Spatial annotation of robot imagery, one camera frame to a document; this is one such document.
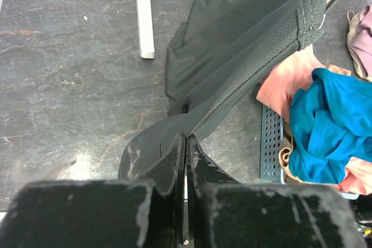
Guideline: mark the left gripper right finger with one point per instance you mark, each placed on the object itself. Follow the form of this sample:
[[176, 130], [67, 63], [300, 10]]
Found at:
[[226, 213]]

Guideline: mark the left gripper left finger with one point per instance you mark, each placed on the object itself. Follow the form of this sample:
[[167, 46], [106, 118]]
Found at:
[[145, 212]]

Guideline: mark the beige t shirt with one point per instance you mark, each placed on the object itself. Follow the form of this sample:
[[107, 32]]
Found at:
[[288, 143]]

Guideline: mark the pink t shirt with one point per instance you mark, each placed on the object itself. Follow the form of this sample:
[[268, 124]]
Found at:
[[274, 92]]

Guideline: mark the teal blue t shirt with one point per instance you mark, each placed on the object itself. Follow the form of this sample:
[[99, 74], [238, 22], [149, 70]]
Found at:
[[330, 123]]

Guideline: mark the dark grey t shirt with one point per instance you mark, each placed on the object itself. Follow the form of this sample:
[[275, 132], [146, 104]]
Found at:
[[224, 49]]

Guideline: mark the lilac t shirt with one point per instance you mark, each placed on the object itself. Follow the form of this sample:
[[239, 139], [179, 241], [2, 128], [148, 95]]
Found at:
[[361, 44]]

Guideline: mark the cream folded t shirt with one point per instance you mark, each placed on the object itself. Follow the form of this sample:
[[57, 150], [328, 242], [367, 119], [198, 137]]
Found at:
[[352, 20]]

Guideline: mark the light blue plastic basket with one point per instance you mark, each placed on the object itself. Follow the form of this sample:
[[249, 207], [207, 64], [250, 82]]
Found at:
[[272, 134]]

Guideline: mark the white metal clothes rack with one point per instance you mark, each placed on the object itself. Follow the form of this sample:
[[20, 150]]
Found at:
[[145, 29]]

